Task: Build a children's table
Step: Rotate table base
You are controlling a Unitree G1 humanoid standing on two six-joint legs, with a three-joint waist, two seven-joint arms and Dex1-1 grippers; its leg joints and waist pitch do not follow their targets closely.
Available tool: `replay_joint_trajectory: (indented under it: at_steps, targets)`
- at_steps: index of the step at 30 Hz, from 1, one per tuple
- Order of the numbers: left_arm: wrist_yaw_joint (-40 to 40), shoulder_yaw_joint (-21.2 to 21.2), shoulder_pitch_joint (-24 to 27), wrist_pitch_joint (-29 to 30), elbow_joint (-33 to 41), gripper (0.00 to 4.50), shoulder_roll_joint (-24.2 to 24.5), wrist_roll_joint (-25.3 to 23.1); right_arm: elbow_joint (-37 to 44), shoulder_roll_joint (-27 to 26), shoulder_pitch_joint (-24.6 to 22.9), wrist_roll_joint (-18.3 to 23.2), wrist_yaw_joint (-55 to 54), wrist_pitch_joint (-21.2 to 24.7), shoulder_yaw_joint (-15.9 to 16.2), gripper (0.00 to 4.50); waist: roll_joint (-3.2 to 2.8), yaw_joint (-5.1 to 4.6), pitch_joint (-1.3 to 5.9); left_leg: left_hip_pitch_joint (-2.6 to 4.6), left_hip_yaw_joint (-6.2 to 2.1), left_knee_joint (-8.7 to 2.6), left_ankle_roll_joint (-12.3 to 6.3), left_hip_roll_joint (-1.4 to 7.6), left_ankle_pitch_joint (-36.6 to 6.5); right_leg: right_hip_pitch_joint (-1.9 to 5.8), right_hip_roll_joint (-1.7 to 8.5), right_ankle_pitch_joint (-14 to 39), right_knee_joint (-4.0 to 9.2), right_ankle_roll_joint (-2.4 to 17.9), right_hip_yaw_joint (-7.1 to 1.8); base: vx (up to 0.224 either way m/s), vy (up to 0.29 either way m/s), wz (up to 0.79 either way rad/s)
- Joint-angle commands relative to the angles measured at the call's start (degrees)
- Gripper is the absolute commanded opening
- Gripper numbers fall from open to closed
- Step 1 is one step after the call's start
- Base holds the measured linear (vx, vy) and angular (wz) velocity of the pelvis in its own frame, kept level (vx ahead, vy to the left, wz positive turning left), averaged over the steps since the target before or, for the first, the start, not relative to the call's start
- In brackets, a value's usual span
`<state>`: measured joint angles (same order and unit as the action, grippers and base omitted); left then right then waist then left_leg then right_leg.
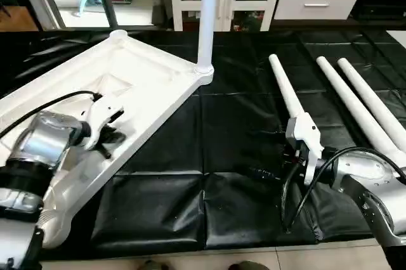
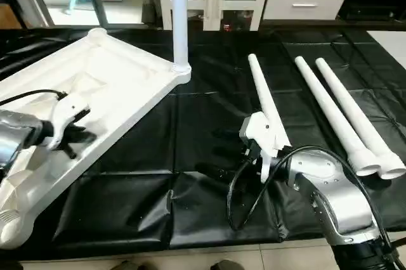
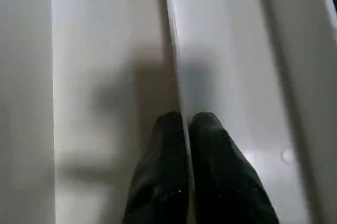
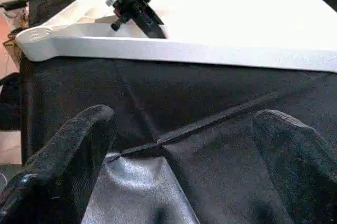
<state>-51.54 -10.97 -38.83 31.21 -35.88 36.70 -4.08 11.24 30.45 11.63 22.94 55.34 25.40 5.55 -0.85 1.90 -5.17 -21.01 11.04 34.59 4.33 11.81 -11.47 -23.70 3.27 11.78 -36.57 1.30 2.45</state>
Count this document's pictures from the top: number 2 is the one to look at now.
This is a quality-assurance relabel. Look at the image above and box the white plastic table leg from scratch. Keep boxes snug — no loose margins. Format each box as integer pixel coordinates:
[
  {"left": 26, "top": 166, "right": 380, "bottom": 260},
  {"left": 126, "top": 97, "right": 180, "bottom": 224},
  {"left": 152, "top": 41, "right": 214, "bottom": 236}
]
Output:
[
  {"left": 294, "top": 55, "right": 382, "bottom": 178},
  {"left": 314, "top": 57, "right": 406, "bottom": 181},
  {"left": 247, "top": 53, "right": 293, "bottom": 151},
  {"left": 169, "top": 0, "right": 192, "bottom": 74}
]

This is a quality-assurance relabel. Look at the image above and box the white plastic table top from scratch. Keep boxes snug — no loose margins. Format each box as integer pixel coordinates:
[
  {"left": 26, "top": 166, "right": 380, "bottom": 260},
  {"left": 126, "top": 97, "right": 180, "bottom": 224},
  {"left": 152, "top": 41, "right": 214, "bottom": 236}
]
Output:
[{"left": 0, "top": 27, "right": 192, "bottom": 250}]

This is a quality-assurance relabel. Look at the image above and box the black work mat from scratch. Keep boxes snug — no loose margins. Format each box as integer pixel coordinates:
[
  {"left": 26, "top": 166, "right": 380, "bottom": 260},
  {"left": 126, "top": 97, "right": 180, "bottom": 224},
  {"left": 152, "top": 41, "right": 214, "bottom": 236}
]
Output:
[{"left": 0, "top": 26, "right": 406, "bottom": 252}]

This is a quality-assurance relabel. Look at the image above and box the black right robot foot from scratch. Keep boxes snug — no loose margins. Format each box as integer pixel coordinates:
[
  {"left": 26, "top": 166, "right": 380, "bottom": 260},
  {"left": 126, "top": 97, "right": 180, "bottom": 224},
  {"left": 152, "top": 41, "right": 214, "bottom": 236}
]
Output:
[{"left": 209, "top": 259, "right": 246, "bottom": 270}]

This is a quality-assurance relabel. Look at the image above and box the black robot foot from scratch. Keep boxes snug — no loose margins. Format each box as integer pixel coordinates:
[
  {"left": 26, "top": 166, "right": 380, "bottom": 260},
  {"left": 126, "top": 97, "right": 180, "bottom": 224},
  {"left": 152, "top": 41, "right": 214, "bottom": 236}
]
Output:
[
  {"left": 209, "top": 259, "right": 246, "bottom": 270},
  {"left": 110, "top": 260, "right": 144, "bottom": 270}
]

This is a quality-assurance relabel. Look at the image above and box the black left robot foot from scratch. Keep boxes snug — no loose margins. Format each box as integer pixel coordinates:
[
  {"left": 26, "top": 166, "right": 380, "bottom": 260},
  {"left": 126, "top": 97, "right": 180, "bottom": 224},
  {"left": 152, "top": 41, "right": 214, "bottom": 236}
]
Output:
[{"left": 110, "top": 260, "right": 144, "bottom": 270}]

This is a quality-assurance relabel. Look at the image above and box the white flat board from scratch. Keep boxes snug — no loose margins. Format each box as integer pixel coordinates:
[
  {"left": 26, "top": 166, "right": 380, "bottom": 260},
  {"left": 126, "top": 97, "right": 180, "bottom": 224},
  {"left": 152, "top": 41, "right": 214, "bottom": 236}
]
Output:
[{"left": 366, "top": 30, "right": 406, "bottom": 69}]

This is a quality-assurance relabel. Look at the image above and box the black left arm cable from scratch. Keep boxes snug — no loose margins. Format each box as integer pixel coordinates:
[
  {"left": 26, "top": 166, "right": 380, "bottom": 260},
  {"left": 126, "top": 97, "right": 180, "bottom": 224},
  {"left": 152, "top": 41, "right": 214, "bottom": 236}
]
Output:
[{"left": 0, "top": 89, "right": 69, "bottom": 108}]

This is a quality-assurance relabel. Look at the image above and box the white drawer unit with handle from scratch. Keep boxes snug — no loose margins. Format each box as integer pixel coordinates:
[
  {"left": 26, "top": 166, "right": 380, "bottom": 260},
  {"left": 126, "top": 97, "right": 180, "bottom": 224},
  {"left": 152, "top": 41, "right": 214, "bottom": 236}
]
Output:
[{"left": 261, "top": 0, "right": 349, "bottom": 22}]

